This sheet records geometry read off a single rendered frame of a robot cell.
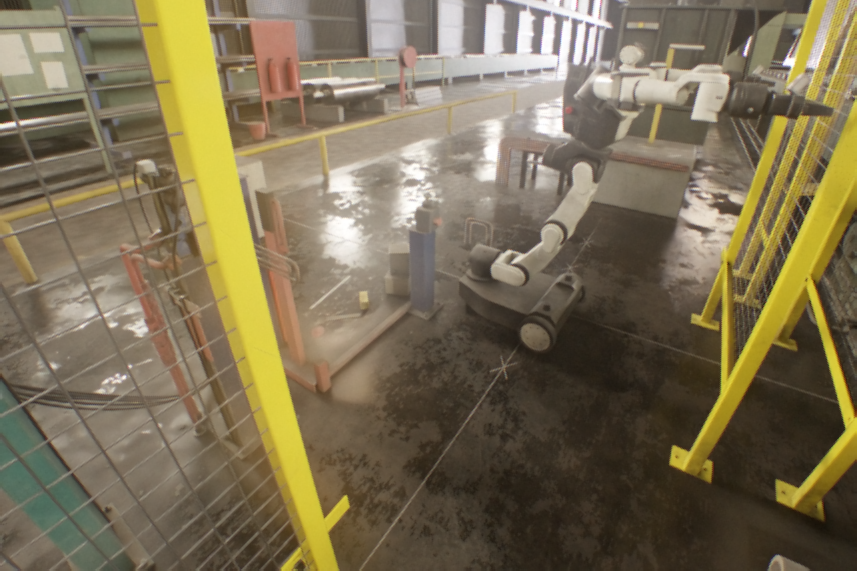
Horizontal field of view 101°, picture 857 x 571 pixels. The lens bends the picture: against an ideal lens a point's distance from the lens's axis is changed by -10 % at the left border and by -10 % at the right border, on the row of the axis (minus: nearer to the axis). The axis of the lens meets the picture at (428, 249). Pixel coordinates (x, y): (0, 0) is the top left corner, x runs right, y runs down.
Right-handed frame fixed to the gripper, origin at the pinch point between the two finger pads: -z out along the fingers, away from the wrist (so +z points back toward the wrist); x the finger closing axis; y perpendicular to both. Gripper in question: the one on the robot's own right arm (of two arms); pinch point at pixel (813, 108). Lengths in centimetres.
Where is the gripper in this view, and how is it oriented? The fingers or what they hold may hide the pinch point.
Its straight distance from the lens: 133.2
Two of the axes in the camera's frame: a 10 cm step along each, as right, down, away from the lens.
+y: 0.0, 8.8, 4.7
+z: -8.2, -2.6, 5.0
